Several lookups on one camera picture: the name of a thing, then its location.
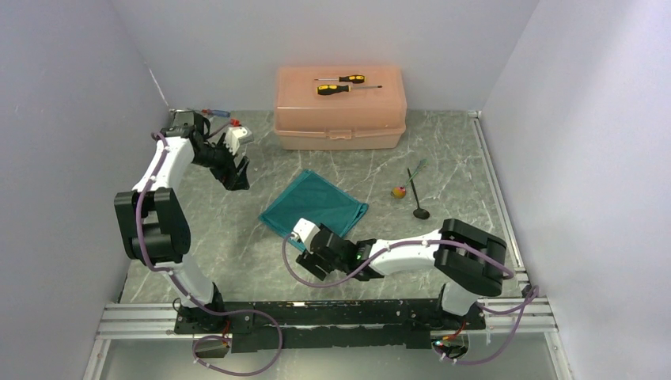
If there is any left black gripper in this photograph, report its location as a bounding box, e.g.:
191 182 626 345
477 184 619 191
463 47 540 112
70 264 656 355
192 133 250 191

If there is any teal cloth napkin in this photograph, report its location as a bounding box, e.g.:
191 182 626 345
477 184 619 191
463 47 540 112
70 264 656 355
259 169 369 238

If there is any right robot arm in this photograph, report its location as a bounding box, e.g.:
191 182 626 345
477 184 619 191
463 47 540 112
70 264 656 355
286 218 514 329

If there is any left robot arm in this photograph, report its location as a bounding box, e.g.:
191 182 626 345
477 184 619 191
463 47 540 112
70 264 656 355
114 110 253 333

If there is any red-blue screwdriver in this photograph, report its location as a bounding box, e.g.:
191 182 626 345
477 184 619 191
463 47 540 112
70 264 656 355
201 109 230 118

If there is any pink plastic toolbox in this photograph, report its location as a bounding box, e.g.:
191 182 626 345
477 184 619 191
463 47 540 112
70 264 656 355
274 65 408 150

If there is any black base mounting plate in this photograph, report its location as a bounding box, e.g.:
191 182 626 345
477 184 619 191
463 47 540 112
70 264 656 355
174 298 486 353

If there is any black spoon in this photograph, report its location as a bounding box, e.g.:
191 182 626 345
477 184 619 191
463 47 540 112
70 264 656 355
407 169 430 220

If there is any large yellow-black screwdriver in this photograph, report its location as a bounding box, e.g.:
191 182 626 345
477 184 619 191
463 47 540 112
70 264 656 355
316 85 382 96

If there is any small yellow-black screwdriver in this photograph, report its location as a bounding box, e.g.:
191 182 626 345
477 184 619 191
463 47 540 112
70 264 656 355
315 74 366 84

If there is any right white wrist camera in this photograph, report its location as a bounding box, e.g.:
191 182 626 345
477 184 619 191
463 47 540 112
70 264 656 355
291 218 320 249

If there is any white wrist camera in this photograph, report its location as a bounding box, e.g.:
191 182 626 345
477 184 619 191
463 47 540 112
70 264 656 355
291 218 320 249
223 119 254 156

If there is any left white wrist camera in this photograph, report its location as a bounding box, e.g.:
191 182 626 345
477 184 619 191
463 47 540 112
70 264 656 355
223 119 254 156

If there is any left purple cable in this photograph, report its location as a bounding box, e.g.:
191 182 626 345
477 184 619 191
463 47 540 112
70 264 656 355
135 131 284 378

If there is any aluminium frame rail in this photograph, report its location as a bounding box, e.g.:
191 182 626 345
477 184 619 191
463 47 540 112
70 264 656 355
83 297 574 379

